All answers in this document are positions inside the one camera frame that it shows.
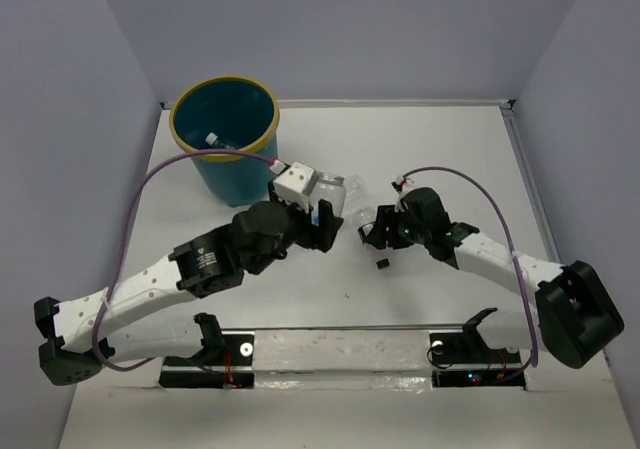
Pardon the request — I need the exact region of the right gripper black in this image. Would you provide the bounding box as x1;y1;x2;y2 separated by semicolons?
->
364;204;429;250

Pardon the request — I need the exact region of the clear jar with metal lid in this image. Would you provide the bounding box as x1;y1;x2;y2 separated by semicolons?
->
309;172;346;225

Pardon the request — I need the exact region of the clear bottle with black label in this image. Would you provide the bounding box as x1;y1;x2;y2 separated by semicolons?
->
352;207;390;270

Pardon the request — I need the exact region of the tall clear bottle white cap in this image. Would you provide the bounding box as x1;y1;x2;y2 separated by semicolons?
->
204;132;246;156

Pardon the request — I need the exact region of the large crushed clear bottle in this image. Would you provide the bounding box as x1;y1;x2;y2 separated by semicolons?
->
343;174;366;216

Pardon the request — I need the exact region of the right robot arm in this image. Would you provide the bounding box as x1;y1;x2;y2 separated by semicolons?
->
354;187;625;369

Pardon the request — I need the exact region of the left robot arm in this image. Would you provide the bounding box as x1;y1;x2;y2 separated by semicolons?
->
34;199;343;386

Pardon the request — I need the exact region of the teal bin with yellow rim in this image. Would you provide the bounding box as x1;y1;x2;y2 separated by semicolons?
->
169;75;280;207

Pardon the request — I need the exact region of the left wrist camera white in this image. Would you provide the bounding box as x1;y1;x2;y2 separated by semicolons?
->
273;162;318;213

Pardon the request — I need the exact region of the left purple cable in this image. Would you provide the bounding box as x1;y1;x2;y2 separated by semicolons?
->
92;151;281;373

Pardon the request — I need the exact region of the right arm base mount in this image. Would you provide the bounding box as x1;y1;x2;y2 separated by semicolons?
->
426;308;526;389

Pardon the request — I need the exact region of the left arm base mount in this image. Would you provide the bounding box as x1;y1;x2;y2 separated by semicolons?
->
158;313;255;390

